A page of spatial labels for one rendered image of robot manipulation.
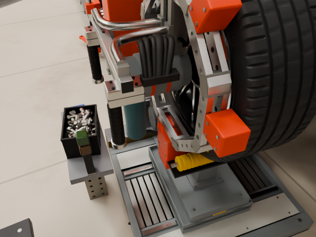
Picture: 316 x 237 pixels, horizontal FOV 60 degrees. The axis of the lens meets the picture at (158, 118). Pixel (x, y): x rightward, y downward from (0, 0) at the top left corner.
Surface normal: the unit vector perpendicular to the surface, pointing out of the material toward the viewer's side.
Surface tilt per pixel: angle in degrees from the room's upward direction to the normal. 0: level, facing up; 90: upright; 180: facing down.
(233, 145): 90
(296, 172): 0
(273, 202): 0
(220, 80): 45
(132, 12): 90
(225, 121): 0
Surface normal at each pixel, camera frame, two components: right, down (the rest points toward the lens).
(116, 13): 0.33, 0.63
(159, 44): -0.06, -0.12
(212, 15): 0.27, 0.94
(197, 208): 0.00, -0.75
